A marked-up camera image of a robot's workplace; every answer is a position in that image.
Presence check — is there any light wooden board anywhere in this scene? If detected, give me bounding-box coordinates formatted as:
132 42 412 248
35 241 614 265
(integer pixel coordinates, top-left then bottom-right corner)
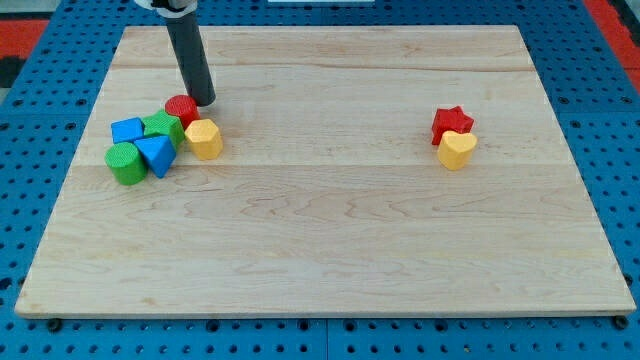
15 25 636 319

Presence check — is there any yellow heart block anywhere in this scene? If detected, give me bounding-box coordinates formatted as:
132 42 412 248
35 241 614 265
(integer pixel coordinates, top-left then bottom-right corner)
437 130 478 171

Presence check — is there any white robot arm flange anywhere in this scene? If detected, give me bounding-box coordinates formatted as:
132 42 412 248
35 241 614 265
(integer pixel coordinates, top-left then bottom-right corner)
134 0 198 19

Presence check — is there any blue triangle block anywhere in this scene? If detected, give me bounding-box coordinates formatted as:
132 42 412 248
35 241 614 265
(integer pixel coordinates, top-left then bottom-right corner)
134 135 176 178

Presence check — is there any green star block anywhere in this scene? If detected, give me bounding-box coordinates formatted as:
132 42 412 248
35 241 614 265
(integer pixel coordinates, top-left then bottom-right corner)
142 110 185 150

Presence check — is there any yellow hexagon block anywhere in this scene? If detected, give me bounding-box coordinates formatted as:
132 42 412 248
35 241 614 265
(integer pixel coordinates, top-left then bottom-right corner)
185 119 223 160

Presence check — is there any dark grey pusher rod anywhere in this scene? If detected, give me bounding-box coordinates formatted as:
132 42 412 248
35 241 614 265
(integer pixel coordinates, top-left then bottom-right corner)
165 9 216 107

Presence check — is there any red star block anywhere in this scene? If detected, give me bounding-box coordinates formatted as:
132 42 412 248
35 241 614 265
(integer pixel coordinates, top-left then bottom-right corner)
431 106 475 145

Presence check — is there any red cylinder block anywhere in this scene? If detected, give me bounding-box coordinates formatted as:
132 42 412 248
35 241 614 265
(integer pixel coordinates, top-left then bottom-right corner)
164 95 200 130

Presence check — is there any blue cube block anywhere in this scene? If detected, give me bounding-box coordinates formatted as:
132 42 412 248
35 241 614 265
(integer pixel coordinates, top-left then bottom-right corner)
111 117 144 144

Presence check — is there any green cylinder block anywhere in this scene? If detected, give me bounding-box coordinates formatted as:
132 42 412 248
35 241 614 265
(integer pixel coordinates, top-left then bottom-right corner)
104 142 148 186

